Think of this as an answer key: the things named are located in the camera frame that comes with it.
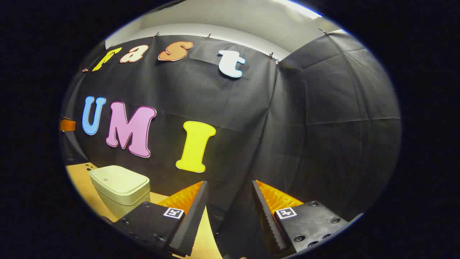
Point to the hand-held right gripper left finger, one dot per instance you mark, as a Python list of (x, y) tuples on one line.
[(190, 223)]

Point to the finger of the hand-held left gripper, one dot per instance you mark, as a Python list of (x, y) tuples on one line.
[(67, 125)]

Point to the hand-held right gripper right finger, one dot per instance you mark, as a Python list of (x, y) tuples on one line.
[(267, 219)]

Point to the green desktop garbage bin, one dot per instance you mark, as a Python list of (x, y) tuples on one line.
[(118, 187)]

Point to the wooden desktop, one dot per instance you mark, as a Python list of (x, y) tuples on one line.
[(84, 187)]

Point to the black backdrop cloth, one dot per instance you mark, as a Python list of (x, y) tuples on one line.
[(323, 144)]

